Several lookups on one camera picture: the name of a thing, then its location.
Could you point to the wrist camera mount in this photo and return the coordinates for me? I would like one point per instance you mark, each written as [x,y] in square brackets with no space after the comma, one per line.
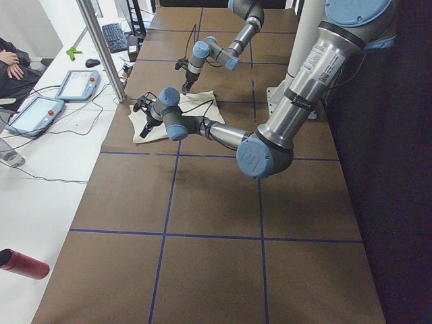
[143,104]
[182,63]

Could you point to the black power adapter box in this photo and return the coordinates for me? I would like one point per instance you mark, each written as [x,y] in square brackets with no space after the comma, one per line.
[133,48]

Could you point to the near teach pendant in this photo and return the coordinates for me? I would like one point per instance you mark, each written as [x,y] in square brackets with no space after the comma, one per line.
[36,117]

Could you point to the green plastic tool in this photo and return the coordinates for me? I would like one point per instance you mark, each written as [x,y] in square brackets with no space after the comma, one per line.
[72,52]

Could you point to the aluminium frame post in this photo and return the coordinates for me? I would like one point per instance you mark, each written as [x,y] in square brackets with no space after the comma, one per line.
[96,34]

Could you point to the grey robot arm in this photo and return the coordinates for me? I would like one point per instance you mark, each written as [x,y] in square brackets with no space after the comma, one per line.
[229,57]
[347,28]

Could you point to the brown paper table cover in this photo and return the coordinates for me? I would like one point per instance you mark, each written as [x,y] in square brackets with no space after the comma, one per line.
[173,232]

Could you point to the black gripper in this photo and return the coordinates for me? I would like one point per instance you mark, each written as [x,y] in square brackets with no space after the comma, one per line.
[190,78]
[149,122]

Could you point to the teach pendant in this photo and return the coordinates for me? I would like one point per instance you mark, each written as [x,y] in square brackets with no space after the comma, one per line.
[78,85]
[36,117]

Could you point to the black keyboard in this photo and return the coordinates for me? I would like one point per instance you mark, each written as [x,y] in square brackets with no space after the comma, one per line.
[115,38]

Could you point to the seated person in black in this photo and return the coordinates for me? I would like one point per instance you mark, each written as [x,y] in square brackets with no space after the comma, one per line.
[17,77]

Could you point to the red cylindrical bottle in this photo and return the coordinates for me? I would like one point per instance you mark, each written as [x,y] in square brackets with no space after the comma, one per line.
[22,264]

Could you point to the cream cat print t-shirt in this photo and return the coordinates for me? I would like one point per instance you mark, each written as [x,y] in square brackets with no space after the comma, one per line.
[203,103]

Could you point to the far teach pendant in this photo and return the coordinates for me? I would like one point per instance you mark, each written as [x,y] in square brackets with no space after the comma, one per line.
[78,85]

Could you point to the black computer mouse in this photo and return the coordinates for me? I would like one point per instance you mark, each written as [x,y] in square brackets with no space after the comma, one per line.
[90,63]

